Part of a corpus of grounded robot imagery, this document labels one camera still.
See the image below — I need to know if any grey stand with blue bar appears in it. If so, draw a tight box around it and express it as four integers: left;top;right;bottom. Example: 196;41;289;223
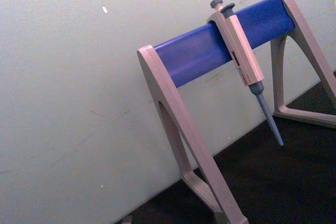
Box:
136;0;336;224

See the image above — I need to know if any pale wall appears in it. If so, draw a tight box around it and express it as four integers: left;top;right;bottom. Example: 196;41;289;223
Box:
0;0;336;224

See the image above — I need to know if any black table cloth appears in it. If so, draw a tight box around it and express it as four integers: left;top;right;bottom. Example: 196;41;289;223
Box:
114;70;336;224

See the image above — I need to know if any grey pipette with blue tip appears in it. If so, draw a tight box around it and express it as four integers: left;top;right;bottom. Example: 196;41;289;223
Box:
206;0;285;147

